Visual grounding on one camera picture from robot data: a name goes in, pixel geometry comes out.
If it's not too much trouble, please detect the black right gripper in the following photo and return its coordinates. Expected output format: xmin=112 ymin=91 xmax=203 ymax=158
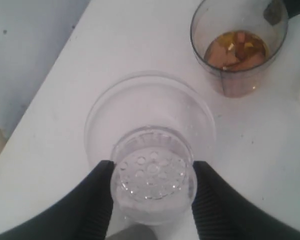
xmin=283 ymin=0 xmax=300 ymax=18

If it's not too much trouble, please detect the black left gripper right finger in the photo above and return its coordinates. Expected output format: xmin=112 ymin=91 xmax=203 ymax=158
xmin=191 ymin=161 xmax=300 ymax=240

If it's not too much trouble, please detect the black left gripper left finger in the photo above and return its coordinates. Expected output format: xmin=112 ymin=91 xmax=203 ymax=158
xmin=0 ymin=160 xmax=115 ymax=240

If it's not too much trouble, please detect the clear domed shaker lid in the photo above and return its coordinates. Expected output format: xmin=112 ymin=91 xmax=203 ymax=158
xmin=84 ymin=71 xmax=216 ymax=226

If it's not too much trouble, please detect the gold coin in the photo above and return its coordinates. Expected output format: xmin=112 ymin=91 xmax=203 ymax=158
xmin=214 ymin=30 xmax=253 ymax=49

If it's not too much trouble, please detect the clear plastic shaker tumbler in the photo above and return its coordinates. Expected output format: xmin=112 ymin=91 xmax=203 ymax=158
xmin=190 ymin=0 xmax=288 ymax=98

